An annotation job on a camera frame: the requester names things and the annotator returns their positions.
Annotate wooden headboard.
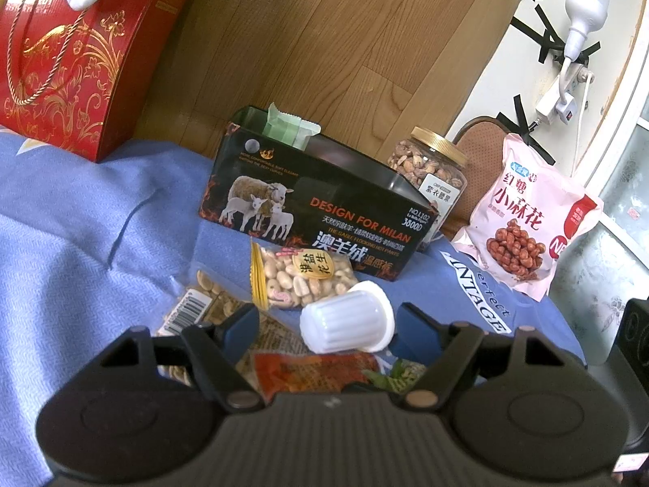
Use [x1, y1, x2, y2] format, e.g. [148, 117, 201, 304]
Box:
[137, 0, 531, 234]

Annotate clear nut jar gold lid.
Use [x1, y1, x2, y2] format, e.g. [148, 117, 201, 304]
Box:
[388, 126, 470, 252]

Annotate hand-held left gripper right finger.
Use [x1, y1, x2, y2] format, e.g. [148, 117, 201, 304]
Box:
[393, 303, 571, 410]

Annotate white light bulb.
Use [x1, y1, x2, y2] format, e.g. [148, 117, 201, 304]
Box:
[563, 0, 610, 64]

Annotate clear barcode peanut packet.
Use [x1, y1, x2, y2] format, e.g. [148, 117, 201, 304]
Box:
[155, 270, 307, 389]

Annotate yellow-edged peanut packet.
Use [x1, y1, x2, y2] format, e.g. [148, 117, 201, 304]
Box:
[250, 237, 360, 310]

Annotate white jelly cup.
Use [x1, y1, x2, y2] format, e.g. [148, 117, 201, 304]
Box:
[299, 280, 396, 355]

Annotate blue printed blanket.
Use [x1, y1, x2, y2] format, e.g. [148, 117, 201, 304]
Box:
[0, 129, 589, 487]

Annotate brown chair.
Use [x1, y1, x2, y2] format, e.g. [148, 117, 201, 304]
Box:
[446, 116, 559, 237]

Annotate white power socket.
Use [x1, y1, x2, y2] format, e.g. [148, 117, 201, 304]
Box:
[536, 63, 581, 125]

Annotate red snack packet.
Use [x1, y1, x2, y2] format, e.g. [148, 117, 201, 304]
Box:
[251, 351, 381, 399]

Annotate black tin box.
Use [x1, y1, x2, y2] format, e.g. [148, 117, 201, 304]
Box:
[199, 106, 441, 282]

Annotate green snack packet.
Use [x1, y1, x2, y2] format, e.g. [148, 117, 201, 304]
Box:
[362, 358, 432, 391]

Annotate red gift bag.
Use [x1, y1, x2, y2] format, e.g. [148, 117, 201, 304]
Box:
[0, 0, 196, 163]

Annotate white cable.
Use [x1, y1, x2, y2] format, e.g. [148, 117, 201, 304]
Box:
[570, 68, 596, 173]

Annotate patterned glass door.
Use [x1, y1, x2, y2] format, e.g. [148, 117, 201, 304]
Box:
[548, 25, 649, 366]

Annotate light green packet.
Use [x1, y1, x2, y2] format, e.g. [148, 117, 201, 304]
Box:
[262, 103, 321, 152]

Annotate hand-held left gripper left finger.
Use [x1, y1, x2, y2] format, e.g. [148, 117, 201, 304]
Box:
[91, 303, 262, 413]

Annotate pink snack bag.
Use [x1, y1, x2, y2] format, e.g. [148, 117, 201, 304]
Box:
[451, 133, 605, 301]

